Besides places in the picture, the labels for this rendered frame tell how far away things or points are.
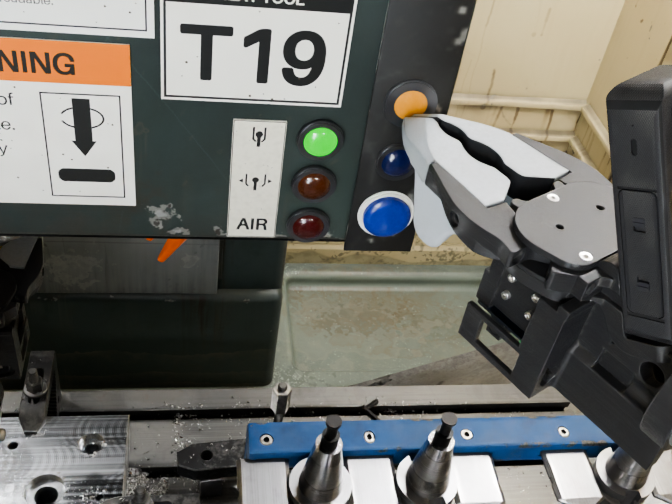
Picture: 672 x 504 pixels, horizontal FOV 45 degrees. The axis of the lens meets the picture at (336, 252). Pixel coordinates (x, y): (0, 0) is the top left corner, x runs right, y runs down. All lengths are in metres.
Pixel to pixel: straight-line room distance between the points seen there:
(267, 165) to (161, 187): 0.06
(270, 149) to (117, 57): 0.10
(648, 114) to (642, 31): 1.34
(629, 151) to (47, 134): 0.30
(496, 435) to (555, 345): 0.53
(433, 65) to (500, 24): 1.22
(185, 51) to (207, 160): 0.07
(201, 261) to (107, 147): 0.94
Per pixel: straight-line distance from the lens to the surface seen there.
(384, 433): 0.88
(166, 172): 0.48
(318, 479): 0.80
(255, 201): 0.49
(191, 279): 1.43
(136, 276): 1.43
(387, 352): 1.83
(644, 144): 0.34
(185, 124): 0.46
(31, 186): 0.50
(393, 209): 0.50
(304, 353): 1.80
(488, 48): 1.69
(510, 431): 0.93
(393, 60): 0.45
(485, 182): 0.41
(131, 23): 0.43
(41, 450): 1.16
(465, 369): 1.65
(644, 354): 0.38
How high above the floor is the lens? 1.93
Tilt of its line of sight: 41 degrees down
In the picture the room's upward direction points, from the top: 10 degrees clockwise
